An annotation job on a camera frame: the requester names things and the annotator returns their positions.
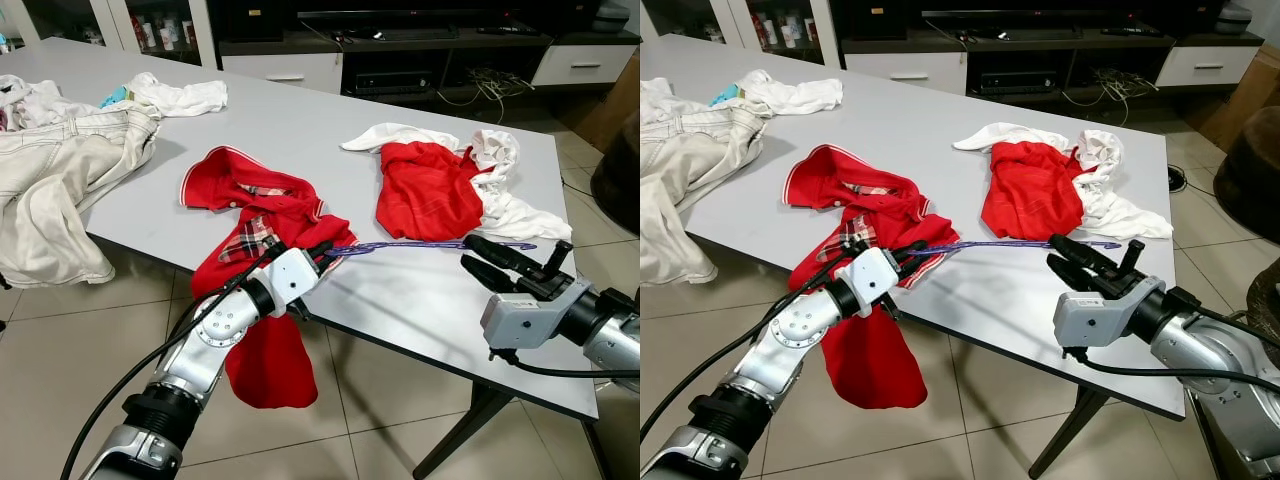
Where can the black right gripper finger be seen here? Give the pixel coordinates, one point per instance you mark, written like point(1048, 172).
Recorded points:
point(1070, 273)
point(500, 255)
point(488, 275)
point(1083, 254)

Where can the red polo shirt plaid trim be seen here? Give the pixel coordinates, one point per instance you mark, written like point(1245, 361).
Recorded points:
point(265, 370)
point(870, 370)

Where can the purple plastic clothes hanger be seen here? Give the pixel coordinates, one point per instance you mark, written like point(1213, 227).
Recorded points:
point(400, 245)
point(1000, 245)

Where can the cream denim jacket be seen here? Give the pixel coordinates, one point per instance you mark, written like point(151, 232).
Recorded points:
point(690, 190)
point(60, 190)

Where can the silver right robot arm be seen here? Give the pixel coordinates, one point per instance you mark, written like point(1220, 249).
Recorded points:
point(615, 330)
point(1220, 370)

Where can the red jacket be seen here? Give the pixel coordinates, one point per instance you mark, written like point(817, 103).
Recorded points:
point(1030, 195)
point(425, 195)

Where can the brown chair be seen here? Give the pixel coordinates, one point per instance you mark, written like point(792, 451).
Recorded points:
point(1255, 170)
point(622, 170)

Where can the black table leg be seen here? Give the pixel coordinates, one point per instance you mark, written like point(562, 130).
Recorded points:
point(1075, 425)
point(470, 420)

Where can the large brown cardboard box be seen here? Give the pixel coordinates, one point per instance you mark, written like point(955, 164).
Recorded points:
point(615, 110)
point(1250, 100)

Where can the white side drawer unit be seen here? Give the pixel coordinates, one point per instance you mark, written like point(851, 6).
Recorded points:
point(1208, 66)
point(582, 65)

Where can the black low TV bench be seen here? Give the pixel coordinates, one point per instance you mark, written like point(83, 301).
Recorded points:
point(1040, 45)
point(420, 45)

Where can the white long-sleeve shirt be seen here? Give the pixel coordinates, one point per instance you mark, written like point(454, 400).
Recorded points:
point(660, 102)
point(35, 105)

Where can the tall black cabinet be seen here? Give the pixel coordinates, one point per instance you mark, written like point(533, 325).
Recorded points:
point(252, 20)
point(875, 20)

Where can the black flat television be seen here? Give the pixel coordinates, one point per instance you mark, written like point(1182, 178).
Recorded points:
point(420, 18)
point(1045, 18)

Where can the white cabinet with glass doors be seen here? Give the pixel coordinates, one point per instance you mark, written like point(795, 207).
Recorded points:
point(735, 15)
point(115, 15)

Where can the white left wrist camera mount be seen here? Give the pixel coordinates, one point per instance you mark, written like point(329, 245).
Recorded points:
point(880, 275)
point(293, 275)

